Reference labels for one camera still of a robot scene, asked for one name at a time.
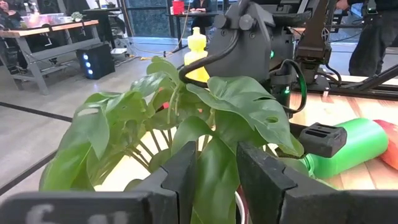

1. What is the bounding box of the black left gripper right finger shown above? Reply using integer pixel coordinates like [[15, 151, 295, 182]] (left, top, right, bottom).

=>
[[235, 141, 398, 224]]

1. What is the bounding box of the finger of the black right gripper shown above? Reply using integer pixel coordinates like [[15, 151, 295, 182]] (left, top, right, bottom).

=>
[[298, 122, 348, 159]]

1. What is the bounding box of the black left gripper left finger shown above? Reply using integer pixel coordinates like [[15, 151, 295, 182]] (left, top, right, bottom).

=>
[[0, 141, 198, 224]]

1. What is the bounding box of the green plastic bottle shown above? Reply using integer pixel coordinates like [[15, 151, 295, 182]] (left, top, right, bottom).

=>
[[298, 117, 389, 180]]

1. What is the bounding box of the yellow plastic squeeze bottle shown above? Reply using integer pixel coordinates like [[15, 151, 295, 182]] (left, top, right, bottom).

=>
[[183, 26, 211, 83]]

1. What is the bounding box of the artificial green monstera plant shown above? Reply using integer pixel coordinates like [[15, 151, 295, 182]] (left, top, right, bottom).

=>
[[39, 55, 306, 224]]

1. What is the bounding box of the person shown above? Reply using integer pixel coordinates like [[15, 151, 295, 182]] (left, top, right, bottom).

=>
[[335, 0, 398, 78], [0, 0, 23, 30], [188, 0, 216, 35]]

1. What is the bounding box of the red container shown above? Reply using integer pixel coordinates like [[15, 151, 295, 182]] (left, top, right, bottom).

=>
[[171, 0, 186, 16]]

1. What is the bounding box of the black computer tower with lights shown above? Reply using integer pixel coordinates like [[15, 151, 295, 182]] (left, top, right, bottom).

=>
[[75, 41, 116, 80]]

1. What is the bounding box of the wooden top workbench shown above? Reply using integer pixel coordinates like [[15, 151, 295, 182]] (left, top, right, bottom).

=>
[[0, 19, 101, 96]]

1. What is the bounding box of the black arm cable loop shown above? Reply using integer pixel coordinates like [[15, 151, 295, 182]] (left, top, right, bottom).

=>
[[178, 29, 241, 88]]

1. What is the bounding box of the black aluminium table frame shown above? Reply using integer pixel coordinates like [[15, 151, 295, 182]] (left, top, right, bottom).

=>
[[290, 63, 398, 101]]

